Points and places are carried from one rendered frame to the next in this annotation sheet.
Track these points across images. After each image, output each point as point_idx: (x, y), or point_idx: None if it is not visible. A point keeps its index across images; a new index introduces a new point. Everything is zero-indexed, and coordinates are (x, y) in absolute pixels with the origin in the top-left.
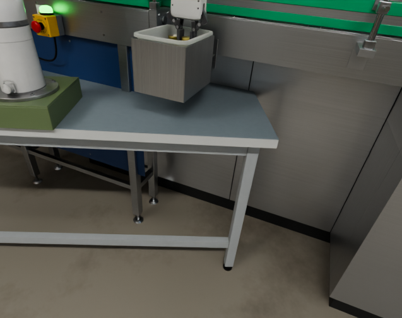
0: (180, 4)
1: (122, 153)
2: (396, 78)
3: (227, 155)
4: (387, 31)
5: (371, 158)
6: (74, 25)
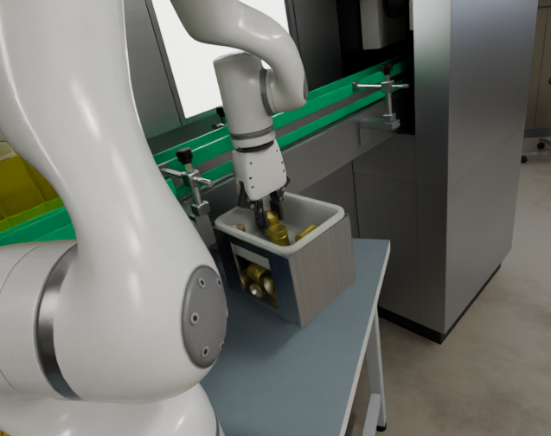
0: (264, 179)
1: None
2: (386, 133)
3: None
4: (366, 103)
5: (366, 208)
6: None
